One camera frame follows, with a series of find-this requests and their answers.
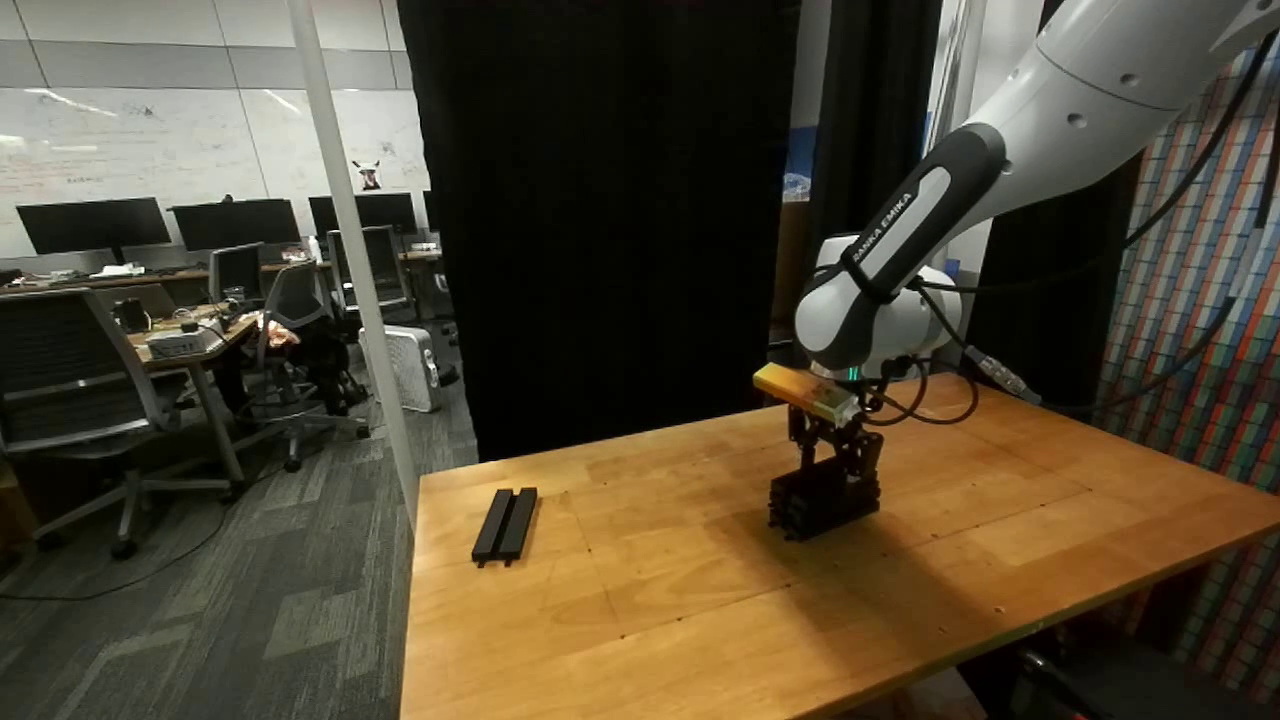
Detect grey office chair near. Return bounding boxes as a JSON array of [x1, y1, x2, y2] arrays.
[[0, 286, 248, 559]]

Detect office desk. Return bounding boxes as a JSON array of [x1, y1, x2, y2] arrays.
[[129, 305, 275, 486]]

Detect white metal post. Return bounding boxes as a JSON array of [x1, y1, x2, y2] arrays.
[[289, 0, 417, 518]]

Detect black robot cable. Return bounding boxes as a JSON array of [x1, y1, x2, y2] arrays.
[[864, 34, 1280, 430]]

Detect tan wrist camera box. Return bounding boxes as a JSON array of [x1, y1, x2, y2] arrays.
[[752, 365, 858, 426]]

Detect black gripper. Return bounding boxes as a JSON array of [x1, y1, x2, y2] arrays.
[[786, 409, 882, 482]]

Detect black monitor right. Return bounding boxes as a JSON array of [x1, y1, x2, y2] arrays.
[[309, 190, 417, 235]]

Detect black office chair far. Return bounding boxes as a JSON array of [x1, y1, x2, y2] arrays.
[[248, 259, 368, 473]]

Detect black curtain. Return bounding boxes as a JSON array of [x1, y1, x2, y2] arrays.
[[397, 0, 800, 459]]

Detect black monitor left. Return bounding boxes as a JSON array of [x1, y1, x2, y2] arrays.
[[14, 194, 166, 254]]

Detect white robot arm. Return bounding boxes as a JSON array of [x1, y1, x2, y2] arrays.
[[790, 0, 1280, 426]]

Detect black monitor middle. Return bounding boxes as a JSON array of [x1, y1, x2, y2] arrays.
[[177, 200, 301, 247]]

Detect black track piece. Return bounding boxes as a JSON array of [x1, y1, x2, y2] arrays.
[[473, 486, 541, 567], [767, 464, 879, 541]]

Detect black monitor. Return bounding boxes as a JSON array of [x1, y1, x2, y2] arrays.
[[177, 200, 301, 247], [309, 190, 417, 235], [14, 194, 166, 254]]

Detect small monitor on desk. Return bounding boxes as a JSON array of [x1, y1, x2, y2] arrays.
[[208, 245, 263, 307]]

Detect white box on floor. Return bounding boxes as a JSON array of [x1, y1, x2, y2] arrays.
[[385, 323, 440, 415]]

